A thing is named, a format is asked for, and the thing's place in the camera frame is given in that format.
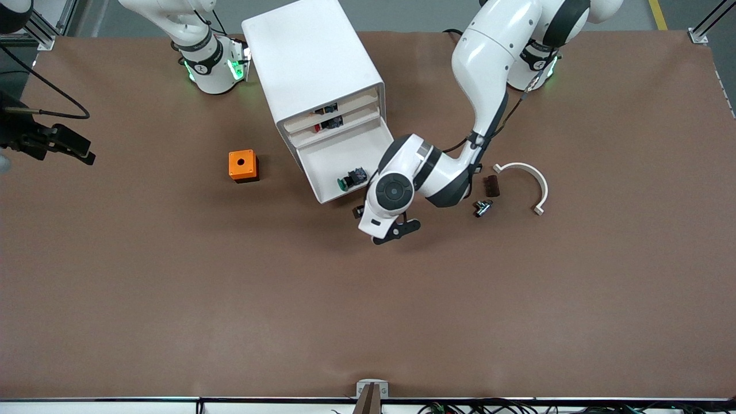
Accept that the orange button enclosure box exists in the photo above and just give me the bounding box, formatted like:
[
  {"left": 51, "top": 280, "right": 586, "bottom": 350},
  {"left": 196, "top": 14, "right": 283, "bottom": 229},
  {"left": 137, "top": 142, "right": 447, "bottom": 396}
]
[{"left": 228, "top": 149, "right": 260, "bottom": 184}]

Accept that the brown mounting bar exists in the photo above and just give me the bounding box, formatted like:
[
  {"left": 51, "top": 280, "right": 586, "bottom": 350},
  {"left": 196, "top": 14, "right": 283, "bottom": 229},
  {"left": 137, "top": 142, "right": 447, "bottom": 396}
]
[{"left": 352, "top": 384, "right": 384, "bottom": 414}]

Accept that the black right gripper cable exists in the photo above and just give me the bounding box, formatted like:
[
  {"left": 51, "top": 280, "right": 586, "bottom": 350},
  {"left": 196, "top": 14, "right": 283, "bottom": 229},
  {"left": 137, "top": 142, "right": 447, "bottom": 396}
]
[{"left": 0, "top": 43, "right": 91, "bottom": 120}]

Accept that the black right base cable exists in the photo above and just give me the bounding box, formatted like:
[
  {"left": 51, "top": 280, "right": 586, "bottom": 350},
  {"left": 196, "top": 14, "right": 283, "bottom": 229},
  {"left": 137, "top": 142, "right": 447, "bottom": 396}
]
[{"left": 194, "top": 8, "right": 228, "bottom": 36}]

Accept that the white drawer with yellow-black part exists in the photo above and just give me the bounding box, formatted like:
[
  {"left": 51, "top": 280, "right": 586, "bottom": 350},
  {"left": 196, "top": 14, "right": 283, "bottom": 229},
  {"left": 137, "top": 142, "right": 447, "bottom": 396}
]
[{"left": 283, "top": 92, "right": 381, "bottom": 130}]

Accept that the yellow floor tape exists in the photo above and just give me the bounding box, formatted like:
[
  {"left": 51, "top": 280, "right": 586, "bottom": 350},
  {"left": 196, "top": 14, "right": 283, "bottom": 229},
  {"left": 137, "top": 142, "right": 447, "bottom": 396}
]
[{"left": 648, "top": 0, "right": 669, "bottom": 31}]

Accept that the black cable bundle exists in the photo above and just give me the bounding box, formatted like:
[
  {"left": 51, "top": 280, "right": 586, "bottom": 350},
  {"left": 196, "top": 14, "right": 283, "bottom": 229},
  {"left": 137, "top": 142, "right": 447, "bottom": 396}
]
[{"left": 331, "top": 399, "right": 736, "bottom": 414}]

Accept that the white drawer with red-black part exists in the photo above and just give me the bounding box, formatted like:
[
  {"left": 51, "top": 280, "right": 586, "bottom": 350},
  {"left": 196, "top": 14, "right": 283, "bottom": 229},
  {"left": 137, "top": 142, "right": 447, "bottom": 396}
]
[{"left": 289, "top": 108, "right": 384, "bottom": 144}]

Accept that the aluminium frame post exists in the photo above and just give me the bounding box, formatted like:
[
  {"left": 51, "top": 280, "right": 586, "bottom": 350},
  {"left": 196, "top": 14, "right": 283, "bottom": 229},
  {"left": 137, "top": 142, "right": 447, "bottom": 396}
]
[
  {"left": 687, "top": 0, "right": 736, "bottom": 45},
  {"left": 22, "top": 0, "right": 79, "bottom": 51}
]

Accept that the green mushroom push button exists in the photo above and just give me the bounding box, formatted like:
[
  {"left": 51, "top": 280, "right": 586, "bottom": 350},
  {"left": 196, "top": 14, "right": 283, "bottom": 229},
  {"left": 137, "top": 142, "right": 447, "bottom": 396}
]
[{"left": 337, "top": 167, "right": 369, "bottom": 192}]

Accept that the white table edge rail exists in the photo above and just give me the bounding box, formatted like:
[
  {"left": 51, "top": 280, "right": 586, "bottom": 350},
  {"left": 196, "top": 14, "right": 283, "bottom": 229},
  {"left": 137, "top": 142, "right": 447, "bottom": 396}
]
[{"left": 0, "top": 396, "right": 736, "bottom": 414}]

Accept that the grey metal bracket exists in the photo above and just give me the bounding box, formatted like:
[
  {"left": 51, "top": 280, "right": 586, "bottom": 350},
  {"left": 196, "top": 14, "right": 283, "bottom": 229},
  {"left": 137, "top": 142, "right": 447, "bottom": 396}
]
[{"left": 356, "top": 379, "right": 389, "bottom": 399}]

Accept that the white drawer cabinet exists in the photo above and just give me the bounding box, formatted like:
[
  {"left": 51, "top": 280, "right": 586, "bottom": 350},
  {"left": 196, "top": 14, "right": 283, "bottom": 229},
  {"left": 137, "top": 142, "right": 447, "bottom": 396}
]
[{"left": 241, "top": 0, "right": 387, "bottom": 173}]

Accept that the white drawer holding green button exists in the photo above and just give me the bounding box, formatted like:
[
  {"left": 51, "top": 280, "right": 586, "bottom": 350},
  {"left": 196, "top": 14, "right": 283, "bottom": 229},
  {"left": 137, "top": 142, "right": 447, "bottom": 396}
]
[{"left": 296, "top": 118, "right": 395, "bottom": 205}]

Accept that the white curved pipe clamp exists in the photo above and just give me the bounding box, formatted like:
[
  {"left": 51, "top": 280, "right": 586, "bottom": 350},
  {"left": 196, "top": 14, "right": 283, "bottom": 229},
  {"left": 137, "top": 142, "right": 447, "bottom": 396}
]
[{"left": 493, "top": 162, "right": 549, "bottom": 216}]

